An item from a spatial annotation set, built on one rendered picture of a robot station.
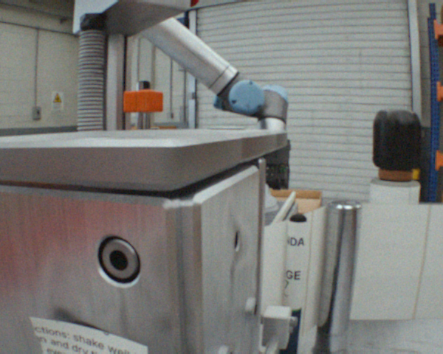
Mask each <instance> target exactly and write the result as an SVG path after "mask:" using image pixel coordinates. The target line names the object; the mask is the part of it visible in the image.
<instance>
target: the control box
mask: <svg viewBox="0 0 443 354"><path fill-rule="evenodd" d="M189 9H190V0H75V16H74V27H73V32H74V34H76V35H79V34H81V31H80V30H79V26H80V22H81V21H80V17H81V16H82V15H83V14H85V13H102V14H104V15H107V20H106V21H105V22H106V30H105V35H104V36H106V37H109V35H113V34H121V35H124V36H125V38H126V37H131V36H133V35H136V34H137V33H139V32H142V31H143V30H146V29H148V28H150V27H152V26H154V25H157V24H159V23H161V22H163V21H166V20H168V19H169V18H173V17H174V16H176V15H179V14H181V13H184V12H186V11H187V10H189Z"/></svg>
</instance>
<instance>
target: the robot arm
mask: <svg viewBox="0 0 443 354"><path fill-rule="evenodd" d="M141 35H142V36H143V37H145V38H146V39H147V40H149V41H150V42H151V43H152V44H153V45H155V46H156V47H157V48H159V49H160V50H161V51H163V52H164V53H165V54H166V55H167V56H168V57H170V58H171V59H172V60H174V61H175V62H176V63H178V64H179V65H180V66H181V67H182V68H183V69H185V70H186V71H187V72H188V73H190V74H191V75H192V76H194V77H195V78H196V79H197V80H198V81H199V82H200V83H202V84H203V85H204V86H206V87H207V88H208V89H209V90H211V91H212V92H213V93H214V97H213V107H214V108H215V109H219V110H221V111H223V112H225V111H227V112H230V113H234V114H240V115H243V116H246V117H252V118H256V119H258V121H257V129H256V130H285V131H286V120H287V109H288V107H289V104H288V94H287V91H286V89H285V88H283V87H282V86H279V85H275V84H274V85H270V84H269V85H266V86H264V87H263V88H261V87H260V86H259V85H258V84H257V83H255V82H253V81H251V80H248V79H247V78H246V77H245V76H244V75H243V74H242V73H240V72H239V71H238V70H237V69H235V68H234V67H233V66H232V65H230V64H229V63H228V62H227V61H226V60H225V59H224V58H223V57H221V56H220V55H219V54H218V53H216V52H215V51H214V50H212V49H211V48H210V47H209V46H208V45H207V44H206V43H204V42H203V41H202V40H200V39H199V38H198V37H196V36H195V35H194V34H193V33H192V32H191V31H190V30H188V29H187V28H186V27H184V26H183V25H182V24H180V23H179V22H178V21H177V20H176V19H174V18H169V19H168V20H166V21H163V22H161V23H159V24H157V25H154V26H152V27H150V28H148V29H146V30H143V31H142V32H139V33H137V34H136V35H133V45H132V55H133V49H134V42H135V41H136V40H137V39H138V38H139V37H140V36H141ZM290 151H291V144H290V140H289V139H288V140H287V145H286V146H285V147H283V148H280V149H277V150H274V151H273V152H270V153H267V154H265V155H263V156H259V157H263V158H264V159H265V161H266V184H265V213H269V212H275V211H277V210H278V203H277V199H276V198H275V197H273V196H271V192H270V191H269V188H270V189H272V190H288V189H289V174H290V169H289V152H290ZM287 167H288V168H287Z"/></svg>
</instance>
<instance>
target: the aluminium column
mask: <svg viewBox="0 0 443 354"><path fill-rule="evenodd" d="M104 37H105V39H104V41H105V43H104V55H103V56H104V58H103V59H104V61H103V70H102V71H103V74H102V75H103V77H102V78H103V81H102V83H103V85H102V87H103V89H101V90H102V91H103V93H102V95H103V96H102V97H101V98H102V99H103V101H101V102H102V103H103V104H102V105H101V106H103V108H102V109H101V111H103V113H101V114H102V115H103V116H102V117H101V118H102V119H103V121H101V122H102V123H103V124H102V125H101V126H102V127H103V129H101V130H102V131H121V130H122V104H123V130H124V131H130V130H131V113H125V112H124V92H125V91H131V68H132V45H133V36H131V37H126V38H125V43H124V35H121V34H113V35H109V37H106V36H104ZM123 46H124V70H123Z"/></svg>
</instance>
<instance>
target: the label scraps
mask: <svg viewBox="0 0 443 354"><path fill-rule="evenodd" d="M30 320H31V322H32V325H33V327H34V331H35V335H36V336H37V338H38V340H39V341H40V343H41V345H42V351H43V352H42V354H148V346H145V345H143V344H139V343H136V342H134V341H130V340H128V339H124V338H121V337H119V336H115V335H112V334H110V333H105V332H103V331H99V330H95V329H92V328H89V327H84V326H80V325H76V324H70V323H66V322H58V321H52V320H47V319H37V318H32V317H30Z"/></svg>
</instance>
